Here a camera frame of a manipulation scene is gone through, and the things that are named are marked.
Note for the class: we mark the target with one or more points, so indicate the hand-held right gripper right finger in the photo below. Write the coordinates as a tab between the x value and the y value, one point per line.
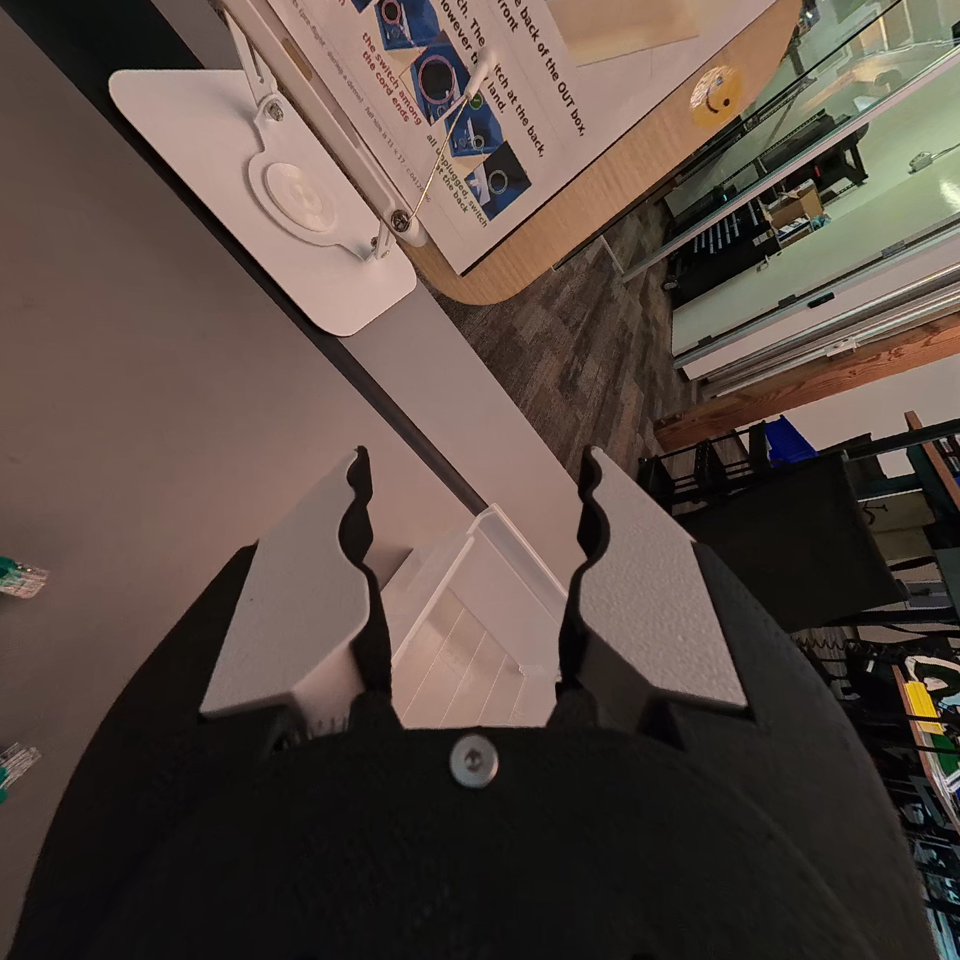
660	615

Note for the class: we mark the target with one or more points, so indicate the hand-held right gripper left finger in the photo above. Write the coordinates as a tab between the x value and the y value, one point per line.
300	600

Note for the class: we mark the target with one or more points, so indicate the clear plastic bin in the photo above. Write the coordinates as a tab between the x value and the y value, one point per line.
465	660

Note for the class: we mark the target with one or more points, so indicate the black fabric chair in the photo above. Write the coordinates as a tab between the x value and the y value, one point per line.
795	547

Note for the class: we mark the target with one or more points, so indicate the blue storage bin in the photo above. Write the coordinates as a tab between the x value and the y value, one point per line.
791	442

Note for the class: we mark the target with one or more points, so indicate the yellow smiley sticker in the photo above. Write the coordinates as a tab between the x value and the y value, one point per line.
716	97

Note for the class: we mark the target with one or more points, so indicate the printed instruction poster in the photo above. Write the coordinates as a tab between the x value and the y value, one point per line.
600	75

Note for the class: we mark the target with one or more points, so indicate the wooden post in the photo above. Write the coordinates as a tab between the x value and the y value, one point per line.
825	382

